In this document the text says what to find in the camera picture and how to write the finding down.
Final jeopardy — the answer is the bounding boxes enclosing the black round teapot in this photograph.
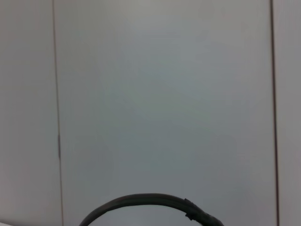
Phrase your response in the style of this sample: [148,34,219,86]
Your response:
[78,193,224,226]

